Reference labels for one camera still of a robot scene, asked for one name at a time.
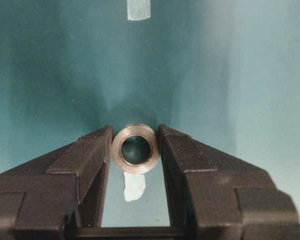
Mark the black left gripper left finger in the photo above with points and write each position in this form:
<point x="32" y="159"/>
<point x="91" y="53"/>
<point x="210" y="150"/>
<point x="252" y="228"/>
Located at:
<point x="62" y="188"/>

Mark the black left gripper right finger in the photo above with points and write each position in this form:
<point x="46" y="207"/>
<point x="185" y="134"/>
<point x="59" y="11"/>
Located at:
<point x="220" y="197"/>

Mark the silver metal washer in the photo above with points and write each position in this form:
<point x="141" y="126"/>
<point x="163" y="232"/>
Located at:
<point x="135" y="149"/>

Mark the white tape piece left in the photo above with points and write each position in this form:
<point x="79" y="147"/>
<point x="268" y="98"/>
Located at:
<point x="134" y="186"/>

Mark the white tape piece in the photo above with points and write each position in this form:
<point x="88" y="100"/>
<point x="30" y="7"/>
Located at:
<point x="134" y="186"/>
<point x="138" y="10"/>

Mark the white tape piece middle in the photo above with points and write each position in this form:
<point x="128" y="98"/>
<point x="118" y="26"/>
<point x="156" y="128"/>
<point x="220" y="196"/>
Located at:
<point x="138" y="10"/>

